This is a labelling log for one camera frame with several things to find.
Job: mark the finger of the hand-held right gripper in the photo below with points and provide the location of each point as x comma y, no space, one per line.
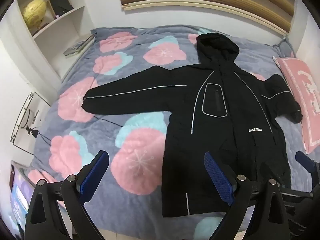
303,161

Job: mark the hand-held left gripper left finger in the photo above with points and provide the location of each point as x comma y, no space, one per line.
95,173

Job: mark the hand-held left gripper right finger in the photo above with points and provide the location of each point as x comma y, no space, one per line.
220,180

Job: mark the black hooded jacket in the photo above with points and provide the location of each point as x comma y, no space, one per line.
220,120

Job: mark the pink pillow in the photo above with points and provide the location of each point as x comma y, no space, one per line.
303,97

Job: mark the display screen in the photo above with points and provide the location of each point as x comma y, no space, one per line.
18,195

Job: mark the white tote bag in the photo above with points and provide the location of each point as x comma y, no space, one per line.
27,120

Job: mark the grey floral blanket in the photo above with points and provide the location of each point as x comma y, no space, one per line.
120,85

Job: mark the grey pillow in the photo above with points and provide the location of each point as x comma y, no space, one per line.
285,46

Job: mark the stack of books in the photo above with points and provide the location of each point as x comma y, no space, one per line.
78,46

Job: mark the yellow globe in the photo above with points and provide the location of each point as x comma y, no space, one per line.
34,12

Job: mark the black box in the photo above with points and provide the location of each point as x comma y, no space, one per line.
60,5

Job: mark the white wall shelf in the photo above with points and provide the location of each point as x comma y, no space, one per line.
67,27

